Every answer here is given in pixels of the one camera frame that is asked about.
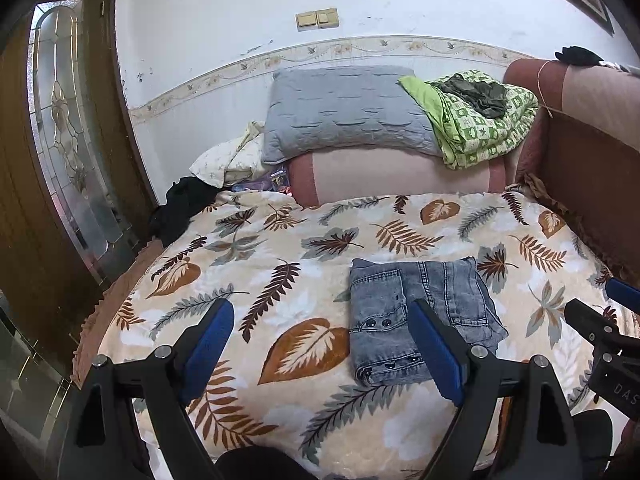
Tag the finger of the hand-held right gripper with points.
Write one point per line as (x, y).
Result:
(592, 322)
(625, 294)

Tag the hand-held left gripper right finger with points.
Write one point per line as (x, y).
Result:
(437, 350)

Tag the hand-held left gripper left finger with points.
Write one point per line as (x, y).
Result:
(210, 345)

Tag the grey denim pants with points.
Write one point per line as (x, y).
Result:
(380, 300)

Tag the pink maroon sofa backrest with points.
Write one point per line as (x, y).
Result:
(595, 170)

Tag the leaf print blanket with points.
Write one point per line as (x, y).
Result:
(300, 240)

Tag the black garment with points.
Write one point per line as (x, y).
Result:
(180, 210)

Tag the purple plastic packets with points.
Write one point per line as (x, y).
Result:
(265, 182)

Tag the white floral pillow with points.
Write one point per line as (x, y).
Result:
(215, 165)

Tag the pink maroon sofa bolster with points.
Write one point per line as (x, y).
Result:
(390, 175)

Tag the green patterned blanket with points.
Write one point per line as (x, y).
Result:
(475, 135)

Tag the small black cloth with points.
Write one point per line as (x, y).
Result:
(580, 56)

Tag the dark olive cloth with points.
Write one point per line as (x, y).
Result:
(480, 95)

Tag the grey quilted pillow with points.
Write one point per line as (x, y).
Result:
(345, 110)

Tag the wooden door with glass panel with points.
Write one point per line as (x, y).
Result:
(15, 160)

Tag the beige light switch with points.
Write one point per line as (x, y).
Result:
(328, 17)
(306, 20)

